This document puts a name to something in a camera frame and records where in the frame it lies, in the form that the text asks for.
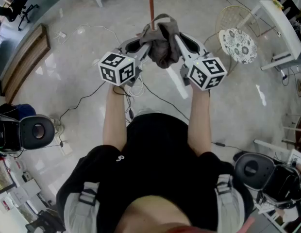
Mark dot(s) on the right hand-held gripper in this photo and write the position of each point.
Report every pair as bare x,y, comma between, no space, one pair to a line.
204,71

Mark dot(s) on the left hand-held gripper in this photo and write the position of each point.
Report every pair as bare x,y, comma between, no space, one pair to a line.
117,68

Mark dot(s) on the grey cloth garment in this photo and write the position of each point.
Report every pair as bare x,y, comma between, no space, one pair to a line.
165,47

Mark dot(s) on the orange stand pole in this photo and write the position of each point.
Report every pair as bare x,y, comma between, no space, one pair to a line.
152,6

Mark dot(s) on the person's right forearm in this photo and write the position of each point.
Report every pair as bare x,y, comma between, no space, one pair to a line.
200,120

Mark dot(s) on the person's left forearm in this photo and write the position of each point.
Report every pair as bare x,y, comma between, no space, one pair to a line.
115,120

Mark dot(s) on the floral round seat cushion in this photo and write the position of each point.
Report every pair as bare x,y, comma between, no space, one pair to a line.
238,45

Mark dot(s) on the white power strip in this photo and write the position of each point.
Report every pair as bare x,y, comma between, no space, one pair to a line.
60,35

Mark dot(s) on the white table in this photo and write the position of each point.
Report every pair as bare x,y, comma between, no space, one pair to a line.
279,25

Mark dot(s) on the wooden step platform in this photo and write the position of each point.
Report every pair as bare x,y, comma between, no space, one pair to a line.
24,59

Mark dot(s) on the person's black t-shirt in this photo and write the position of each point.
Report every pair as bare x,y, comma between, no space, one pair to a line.
157,159

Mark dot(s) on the blue bag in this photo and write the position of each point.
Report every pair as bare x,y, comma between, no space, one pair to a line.
26,109

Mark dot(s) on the black office chair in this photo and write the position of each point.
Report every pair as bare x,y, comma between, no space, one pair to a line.
18,7

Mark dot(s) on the black grey machine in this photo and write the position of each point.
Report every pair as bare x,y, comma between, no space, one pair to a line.
36,131
262,176

